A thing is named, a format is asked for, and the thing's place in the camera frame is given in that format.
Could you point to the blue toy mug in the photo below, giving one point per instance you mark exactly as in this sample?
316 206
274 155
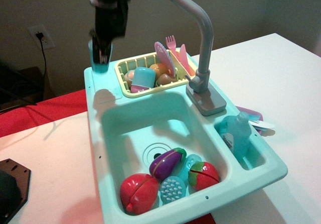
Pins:
144 76

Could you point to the pink toy knife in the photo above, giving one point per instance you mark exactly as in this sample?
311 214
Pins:
184 59

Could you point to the blue toy scrub brush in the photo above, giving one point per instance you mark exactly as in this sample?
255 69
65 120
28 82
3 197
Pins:
172 189

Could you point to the translucent blue toy cup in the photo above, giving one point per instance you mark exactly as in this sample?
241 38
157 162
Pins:
98 68

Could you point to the white wall outlet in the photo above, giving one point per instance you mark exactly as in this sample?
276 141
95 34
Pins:
42 37

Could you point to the pink toy fork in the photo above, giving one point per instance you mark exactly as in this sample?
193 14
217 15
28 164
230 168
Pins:
171 44

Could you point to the white toy spoon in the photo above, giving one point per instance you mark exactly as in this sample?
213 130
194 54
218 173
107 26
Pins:
261 125

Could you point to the purple toy eggplant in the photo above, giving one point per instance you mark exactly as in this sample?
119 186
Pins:
163 165

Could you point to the blue toy soap bottle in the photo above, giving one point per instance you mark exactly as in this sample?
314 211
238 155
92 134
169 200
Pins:
235 132

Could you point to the grey toy faucet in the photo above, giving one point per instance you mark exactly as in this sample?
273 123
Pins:
203 95

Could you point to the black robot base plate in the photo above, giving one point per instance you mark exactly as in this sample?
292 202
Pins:
15 182

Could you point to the purple toy plate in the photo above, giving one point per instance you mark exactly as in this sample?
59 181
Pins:
253 115

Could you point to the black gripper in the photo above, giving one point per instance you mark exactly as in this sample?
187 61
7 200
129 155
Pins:
110 23

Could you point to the red toy strawberry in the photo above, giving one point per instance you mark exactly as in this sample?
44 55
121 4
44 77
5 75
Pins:
202 175

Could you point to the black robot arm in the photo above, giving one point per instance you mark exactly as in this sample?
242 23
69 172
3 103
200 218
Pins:
110 23

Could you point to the tan toy food piece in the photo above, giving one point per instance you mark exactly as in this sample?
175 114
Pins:
165 79

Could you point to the red toy apple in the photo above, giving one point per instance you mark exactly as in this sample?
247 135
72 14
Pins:
138 193

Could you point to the orange toy food piece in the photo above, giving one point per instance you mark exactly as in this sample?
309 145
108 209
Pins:
159 69

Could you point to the pink toy cup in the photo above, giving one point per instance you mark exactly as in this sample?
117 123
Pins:
137 88

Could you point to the red cloth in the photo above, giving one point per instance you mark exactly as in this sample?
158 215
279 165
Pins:
44 112

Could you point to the yellow dish rack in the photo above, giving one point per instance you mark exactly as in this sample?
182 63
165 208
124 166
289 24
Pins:
124 70

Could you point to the teal toy sink unit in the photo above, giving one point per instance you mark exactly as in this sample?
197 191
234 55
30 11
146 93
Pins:
128 130

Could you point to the pink toy plate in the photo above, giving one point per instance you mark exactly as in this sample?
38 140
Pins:
164 57

